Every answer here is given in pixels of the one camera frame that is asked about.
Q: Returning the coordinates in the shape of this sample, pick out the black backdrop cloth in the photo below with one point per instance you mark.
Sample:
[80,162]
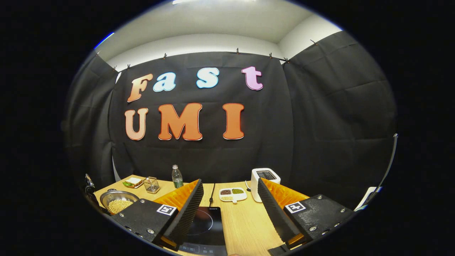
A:
[320,124]

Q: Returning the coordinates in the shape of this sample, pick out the pile of soybeans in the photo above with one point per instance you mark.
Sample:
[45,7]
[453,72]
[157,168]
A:
[120,205]

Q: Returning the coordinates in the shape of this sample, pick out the white toaster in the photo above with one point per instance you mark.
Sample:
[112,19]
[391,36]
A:
[257,185]

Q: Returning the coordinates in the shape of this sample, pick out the black induction cooktop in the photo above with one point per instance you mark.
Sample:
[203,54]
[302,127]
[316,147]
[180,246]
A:
[209,229]

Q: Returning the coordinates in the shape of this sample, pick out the ceiling light panel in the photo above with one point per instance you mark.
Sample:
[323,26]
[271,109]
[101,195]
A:
[213,1]

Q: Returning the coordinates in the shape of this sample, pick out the clear plastic water bottle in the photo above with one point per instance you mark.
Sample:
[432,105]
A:
[177,177]

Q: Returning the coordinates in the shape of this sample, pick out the sandwich with lettuce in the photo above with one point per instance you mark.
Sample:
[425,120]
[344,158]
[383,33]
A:
[133,181]

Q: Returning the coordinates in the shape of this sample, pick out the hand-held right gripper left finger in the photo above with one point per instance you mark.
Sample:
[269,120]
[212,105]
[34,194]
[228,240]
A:
[185,217]

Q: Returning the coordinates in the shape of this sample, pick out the white divided bean tray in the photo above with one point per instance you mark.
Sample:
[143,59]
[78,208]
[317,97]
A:
[233,195]

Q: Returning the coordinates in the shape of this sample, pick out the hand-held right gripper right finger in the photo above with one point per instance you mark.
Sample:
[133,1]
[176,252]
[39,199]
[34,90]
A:
[275,217]

